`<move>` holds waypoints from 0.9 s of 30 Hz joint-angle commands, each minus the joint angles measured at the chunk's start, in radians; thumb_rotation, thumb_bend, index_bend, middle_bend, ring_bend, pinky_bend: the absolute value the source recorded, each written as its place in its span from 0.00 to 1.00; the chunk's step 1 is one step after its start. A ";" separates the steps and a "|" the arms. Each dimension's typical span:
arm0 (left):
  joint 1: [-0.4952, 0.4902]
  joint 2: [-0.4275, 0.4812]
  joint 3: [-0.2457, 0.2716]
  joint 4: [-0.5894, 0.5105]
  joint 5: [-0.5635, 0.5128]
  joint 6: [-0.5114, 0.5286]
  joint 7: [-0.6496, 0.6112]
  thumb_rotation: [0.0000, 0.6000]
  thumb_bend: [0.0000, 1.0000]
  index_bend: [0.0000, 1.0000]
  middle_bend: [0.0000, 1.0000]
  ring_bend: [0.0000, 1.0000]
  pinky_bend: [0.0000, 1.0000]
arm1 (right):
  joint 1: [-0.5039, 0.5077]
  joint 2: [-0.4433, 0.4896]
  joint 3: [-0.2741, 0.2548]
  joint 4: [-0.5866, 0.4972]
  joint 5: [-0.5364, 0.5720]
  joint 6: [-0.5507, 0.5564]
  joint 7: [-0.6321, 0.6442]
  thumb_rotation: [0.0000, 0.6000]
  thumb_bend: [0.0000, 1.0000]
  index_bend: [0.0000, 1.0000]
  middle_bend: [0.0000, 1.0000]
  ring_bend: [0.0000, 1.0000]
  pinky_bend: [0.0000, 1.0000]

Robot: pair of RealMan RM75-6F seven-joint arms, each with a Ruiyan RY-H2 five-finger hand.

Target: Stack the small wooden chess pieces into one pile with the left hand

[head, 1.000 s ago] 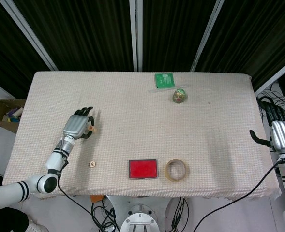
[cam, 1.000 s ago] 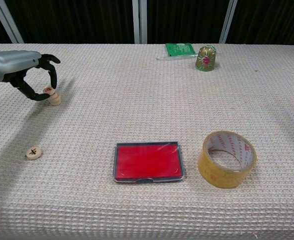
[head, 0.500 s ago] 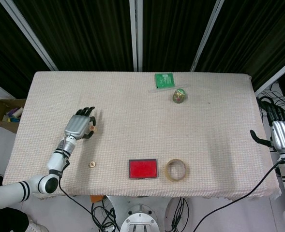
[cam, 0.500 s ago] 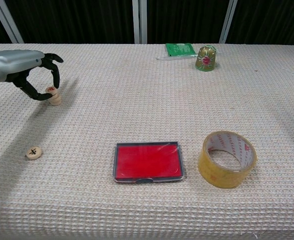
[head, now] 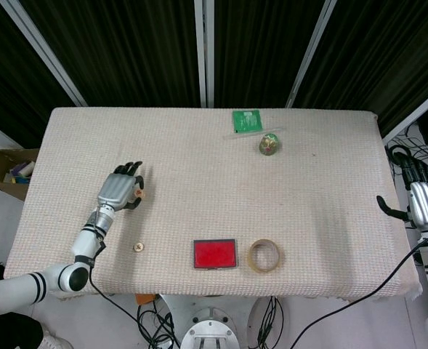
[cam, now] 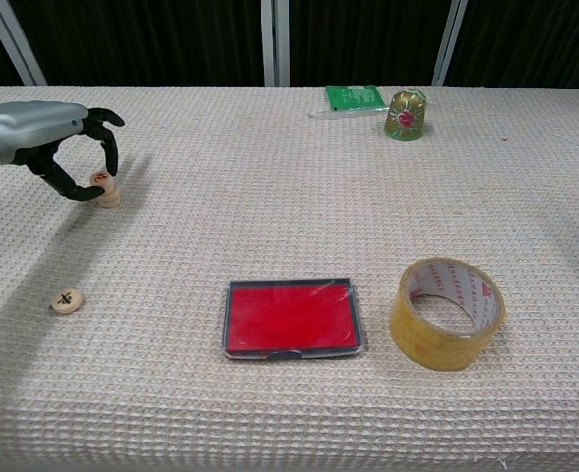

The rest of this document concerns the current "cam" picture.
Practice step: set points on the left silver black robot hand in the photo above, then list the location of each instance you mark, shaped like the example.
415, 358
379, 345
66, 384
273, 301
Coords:
28, 130

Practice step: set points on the beige woven tablecloth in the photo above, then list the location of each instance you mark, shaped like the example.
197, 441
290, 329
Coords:
269, 221

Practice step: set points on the red ink pad case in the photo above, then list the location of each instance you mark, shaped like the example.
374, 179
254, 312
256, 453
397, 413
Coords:
291, 317

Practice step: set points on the green foil packet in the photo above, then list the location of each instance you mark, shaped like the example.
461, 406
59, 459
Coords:
353, 96

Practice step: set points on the green gold foil dome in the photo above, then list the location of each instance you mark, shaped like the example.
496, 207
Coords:
406, 118

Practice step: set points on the yellowish clear tape roll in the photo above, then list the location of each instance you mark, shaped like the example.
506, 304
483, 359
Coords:
417, 344

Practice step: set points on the white aluminium frame post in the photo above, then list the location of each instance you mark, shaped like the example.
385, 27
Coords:
21, 46
449, 44
275, 44

